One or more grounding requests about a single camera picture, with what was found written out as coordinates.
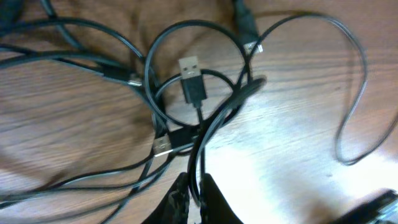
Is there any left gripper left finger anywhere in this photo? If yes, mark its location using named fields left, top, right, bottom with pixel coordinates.
left=142, top=172, right=190, bottom=224

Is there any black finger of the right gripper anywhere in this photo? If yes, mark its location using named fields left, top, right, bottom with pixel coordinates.
left=330, top=189, right=397, bottom=224

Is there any thin black audio cable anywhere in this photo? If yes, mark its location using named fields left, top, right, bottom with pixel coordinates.
left=186, top=11, right=398, bottom=208

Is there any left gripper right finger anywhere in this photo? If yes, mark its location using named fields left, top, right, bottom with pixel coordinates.
left=200, top=173, right=243, bottom=224

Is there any black USB cable bundle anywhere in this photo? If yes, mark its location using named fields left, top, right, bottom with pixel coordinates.
left=0, top=0, right=268, bottom=224

